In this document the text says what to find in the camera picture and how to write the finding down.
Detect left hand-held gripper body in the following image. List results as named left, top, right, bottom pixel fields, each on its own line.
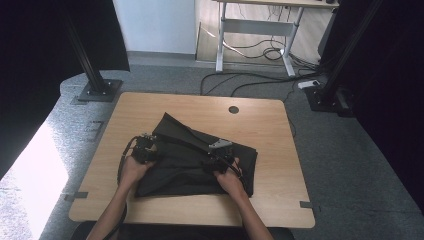
left=131, top=133, right=160, bottom=165

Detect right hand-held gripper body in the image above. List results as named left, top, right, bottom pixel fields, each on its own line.
left=203, top=138, right=236, bottom=175

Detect black pleated skirt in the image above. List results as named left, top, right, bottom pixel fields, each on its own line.
left=134, top=112, right=259, bottom=199

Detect person's left hand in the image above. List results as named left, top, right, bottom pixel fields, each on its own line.
left=118, top=155, right=157, bottom=193

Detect person's right hand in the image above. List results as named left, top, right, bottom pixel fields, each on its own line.
left=213, top=158, right=250, bottom=202

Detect grey tape strip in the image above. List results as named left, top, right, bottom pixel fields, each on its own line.
left=63, top=191, right=90, bottom=202
left=299, top=200, right=322, bottom=214

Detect person's dark clothing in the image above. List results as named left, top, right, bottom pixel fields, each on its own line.
left=70, top=220, right=296, bottom=240

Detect black metal stand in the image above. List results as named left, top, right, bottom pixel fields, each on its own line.
left=62, top=9, right=124, bottom=103
left=304, top=0, right=384, bottom=118

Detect white power strip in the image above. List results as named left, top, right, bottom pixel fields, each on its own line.
left=297, top=79, right=321, bottom=90

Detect black curtain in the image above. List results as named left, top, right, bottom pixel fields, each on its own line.
left=317, top=0, right=424, bottom=212
left=0, top=0, right=131, bottom=179

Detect right hand-held gripper cable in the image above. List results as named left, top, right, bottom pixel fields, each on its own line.
left=223, top=157, right=250, bottom=198

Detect hand-held gripper cable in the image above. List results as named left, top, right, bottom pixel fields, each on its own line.
left=102, top=135, right=142, bottom=240
left=223, top=157, right=250, bottom=198

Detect left hand-held gripper cable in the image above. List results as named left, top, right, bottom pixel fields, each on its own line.
left=102, top=135, right=142, bottom=240

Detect black floor cables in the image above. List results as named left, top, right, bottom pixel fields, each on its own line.
left=199, top=68, right=323, bottom=103

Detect coiled cable bundle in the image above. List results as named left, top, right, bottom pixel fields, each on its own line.
left=222, top=37, right=319, bottom=69

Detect white desk frame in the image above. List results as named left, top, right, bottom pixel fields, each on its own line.
left=212, top=0, right=341, bottom=78

